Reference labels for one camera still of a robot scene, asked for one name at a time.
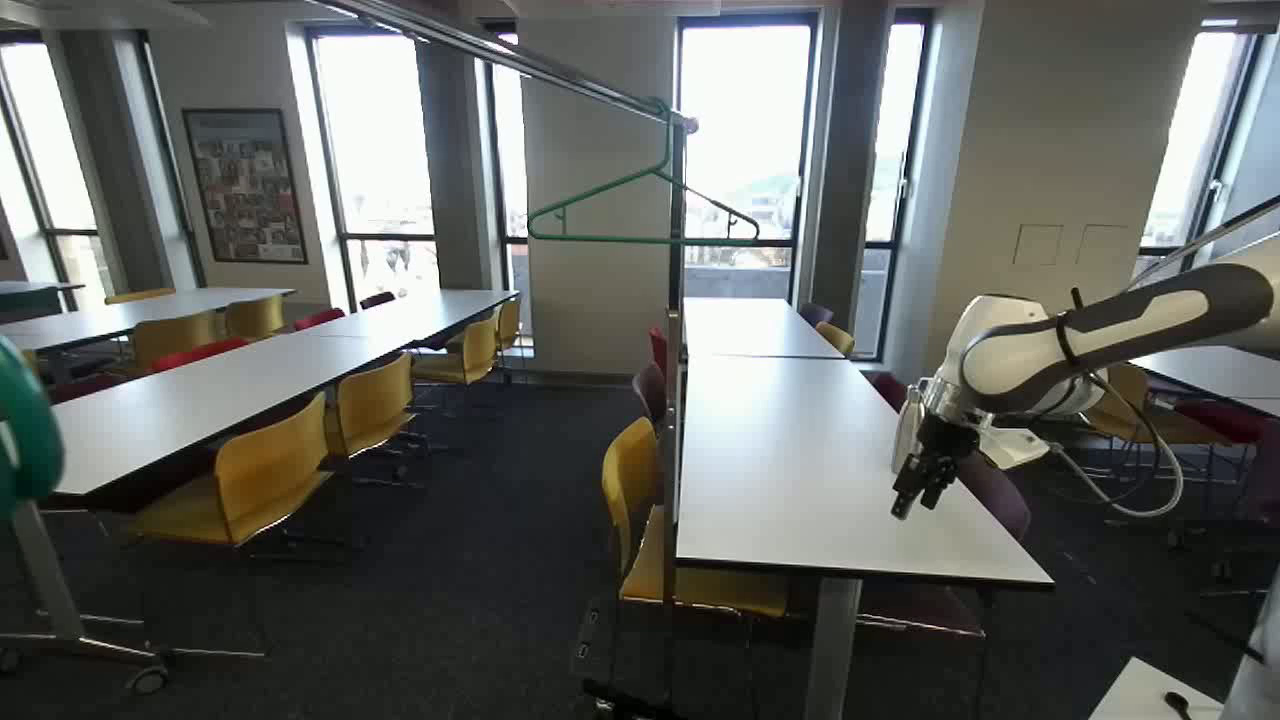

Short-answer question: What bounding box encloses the framed colourful poster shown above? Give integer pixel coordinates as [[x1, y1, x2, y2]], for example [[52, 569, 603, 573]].
[[181, 106, 313, 270]]

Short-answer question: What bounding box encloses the green rounded object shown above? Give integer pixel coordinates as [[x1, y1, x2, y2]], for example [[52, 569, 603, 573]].
[[0, 333, 68, 521]]

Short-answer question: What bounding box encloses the tall glass window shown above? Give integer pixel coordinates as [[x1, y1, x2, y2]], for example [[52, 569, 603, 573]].
[[482, 26, 538, 348], [671, 11, 825, 306], [855, 8, 938, 363], [302, 21, 449, 313], [1136, 16, 1268, 294], [0, 35, 120, 310]]

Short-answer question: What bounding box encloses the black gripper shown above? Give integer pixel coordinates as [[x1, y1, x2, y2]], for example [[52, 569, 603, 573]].
[[889, 412, 989, 525]]

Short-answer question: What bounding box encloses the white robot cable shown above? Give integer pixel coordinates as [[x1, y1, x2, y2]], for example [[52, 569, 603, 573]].
[[1046, 412, 1194, 525]]

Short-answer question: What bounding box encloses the long white table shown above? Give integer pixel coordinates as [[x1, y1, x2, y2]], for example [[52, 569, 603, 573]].
[[0, 285, 296, 362], [50, 285, 520, 508]]

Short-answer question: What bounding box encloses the metal clothes rack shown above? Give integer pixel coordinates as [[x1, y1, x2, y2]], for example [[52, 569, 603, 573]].
[[326, 0, 705, 535]]

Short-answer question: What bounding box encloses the grey wheeled stand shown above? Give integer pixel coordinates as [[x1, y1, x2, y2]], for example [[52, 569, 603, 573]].
[[0, 495, 271, 699]]

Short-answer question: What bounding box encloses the single green wire hanger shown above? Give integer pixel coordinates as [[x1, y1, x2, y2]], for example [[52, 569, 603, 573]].
[[523, 123, 768, 253]]

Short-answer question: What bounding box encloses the white work table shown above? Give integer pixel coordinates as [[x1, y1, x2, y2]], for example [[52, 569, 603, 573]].
[[671, 354, 1056, 720]]

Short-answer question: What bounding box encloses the yellow chair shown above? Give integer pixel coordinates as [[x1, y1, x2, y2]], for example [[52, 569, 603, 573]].
[[129, 387, 336, 554], [814, 315, 860, 362], [410, 310, 505, 393], [129, 310, 223, 376], [596, 412, 794, 626], [1079, 363, 1156, 446], [218, 294, 289, 346], [322, 348, 420, 464], [492, 294, 530, 357]]

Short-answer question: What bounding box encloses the small white robot table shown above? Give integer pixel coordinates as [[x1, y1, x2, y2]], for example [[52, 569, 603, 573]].
[[1085, 652, 1230, 720]]

